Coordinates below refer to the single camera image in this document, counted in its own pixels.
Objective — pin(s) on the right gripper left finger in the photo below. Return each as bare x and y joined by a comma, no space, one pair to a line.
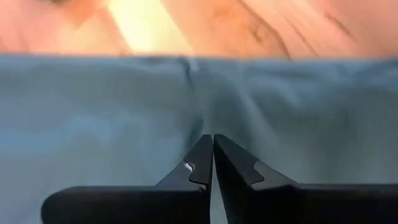
130,205

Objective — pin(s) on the teal shirt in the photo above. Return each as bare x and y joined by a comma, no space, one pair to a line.
93,118

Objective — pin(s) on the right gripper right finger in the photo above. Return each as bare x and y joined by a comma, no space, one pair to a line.
304,205

